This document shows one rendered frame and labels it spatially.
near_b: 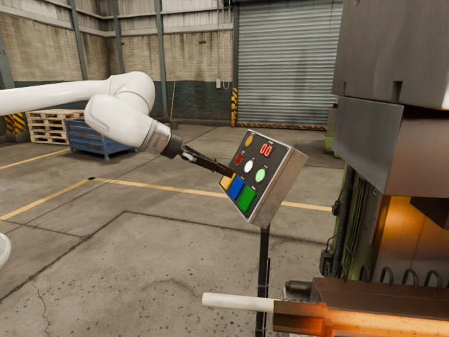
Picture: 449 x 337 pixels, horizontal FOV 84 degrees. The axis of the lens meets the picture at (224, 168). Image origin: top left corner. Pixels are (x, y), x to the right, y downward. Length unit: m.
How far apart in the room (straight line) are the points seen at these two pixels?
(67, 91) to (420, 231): 0.95
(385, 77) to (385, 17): 0.07
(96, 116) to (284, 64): 7.77
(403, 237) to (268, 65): 7.82
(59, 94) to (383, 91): 0.76
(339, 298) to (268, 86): 7.90
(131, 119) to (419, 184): 0.58
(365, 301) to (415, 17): 0.47
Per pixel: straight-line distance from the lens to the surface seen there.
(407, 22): 0.33
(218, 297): 1.03
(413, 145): 0.31
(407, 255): 0.74
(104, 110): 0.68
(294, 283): 0.66
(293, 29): 8.37
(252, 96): 8.39
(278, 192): 0.82
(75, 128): 5.82
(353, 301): 0.59
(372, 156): 0.35
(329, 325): 0.50
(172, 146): 0.70
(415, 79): 0.29
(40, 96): 0.84
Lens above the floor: 1.38
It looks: 19 degrees down
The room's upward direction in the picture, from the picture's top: straight up
